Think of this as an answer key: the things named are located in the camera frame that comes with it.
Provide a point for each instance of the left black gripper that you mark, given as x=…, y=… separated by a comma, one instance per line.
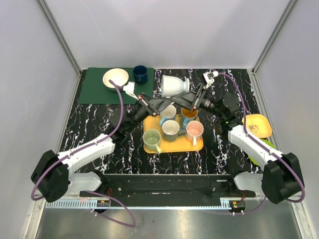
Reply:
x=148, y=106

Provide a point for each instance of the cream bowl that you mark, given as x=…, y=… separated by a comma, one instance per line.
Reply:
x=118, y=76

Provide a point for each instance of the white interior grey mug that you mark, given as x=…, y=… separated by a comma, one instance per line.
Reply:
x=171, y=130

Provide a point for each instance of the pink mug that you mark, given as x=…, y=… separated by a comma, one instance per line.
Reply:
x=194, y=130

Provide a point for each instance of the orange interior blue mug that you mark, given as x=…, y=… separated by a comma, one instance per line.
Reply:
x=187, y=116

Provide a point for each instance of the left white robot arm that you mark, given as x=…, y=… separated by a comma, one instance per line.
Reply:
x=56, y=174

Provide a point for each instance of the orange plastic tray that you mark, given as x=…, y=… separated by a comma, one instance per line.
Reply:
x=181, y=144

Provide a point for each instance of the dark blue mug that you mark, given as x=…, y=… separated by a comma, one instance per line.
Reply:
x=140, y=74

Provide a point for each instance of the white mug blue handle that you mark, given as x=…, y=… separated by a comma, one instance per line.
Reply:
x=169, y=113

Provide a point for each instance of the lime green plate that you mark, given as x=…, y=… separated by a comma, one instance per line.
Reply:
x=268, y=143

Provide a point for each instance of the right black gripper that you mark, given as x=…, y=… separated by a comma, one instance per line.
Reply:
x=193, y=99

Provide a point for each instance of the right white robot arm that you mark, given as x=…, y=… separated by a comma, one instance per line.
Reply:
x=281, y=178

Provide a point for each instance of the yellow square plate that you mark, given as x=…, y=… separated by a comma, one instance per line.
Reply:
x=258, y=125

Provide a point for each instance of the light blue footed mug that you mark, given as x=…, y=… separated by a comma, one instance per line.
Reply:
x=173, y=86

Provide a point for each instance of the dark green mat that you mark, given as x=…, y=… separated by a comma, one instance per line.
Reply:
x=95, y=92

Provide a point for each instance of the light green mug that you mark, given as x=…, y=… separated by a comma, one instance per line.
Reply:
x=152, y=140

